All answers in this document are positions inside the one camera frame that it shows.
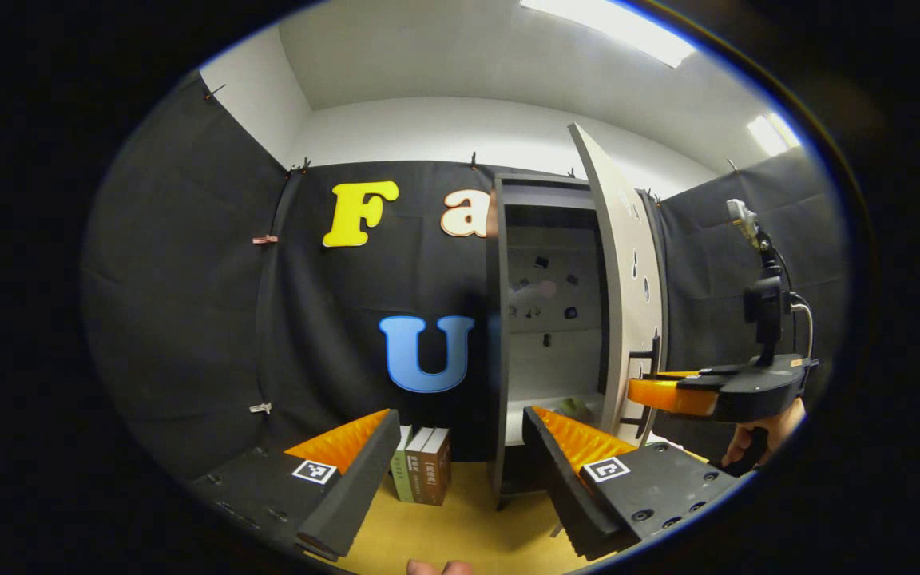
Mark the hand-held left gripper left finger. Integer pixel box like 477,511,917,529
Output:
188,409,403,562

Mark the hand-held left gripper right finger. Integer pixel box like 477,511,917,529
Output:
521,405,756,561

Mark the beige cabinet door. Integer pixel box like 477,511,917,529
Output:
568,122,668,448

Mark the green book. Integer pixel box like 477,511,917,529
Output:
391,425,415,502

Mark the black backdrop cloth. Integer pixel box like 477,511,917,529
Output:
81,72,852,480

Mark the small ceiling light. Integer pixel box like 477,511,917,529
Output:
747,112,800,157

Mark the long ceiling light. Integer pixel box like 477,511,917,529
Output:
520,0,696,69

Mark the grey cable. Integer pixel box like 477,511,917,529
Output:
783,291,816,360

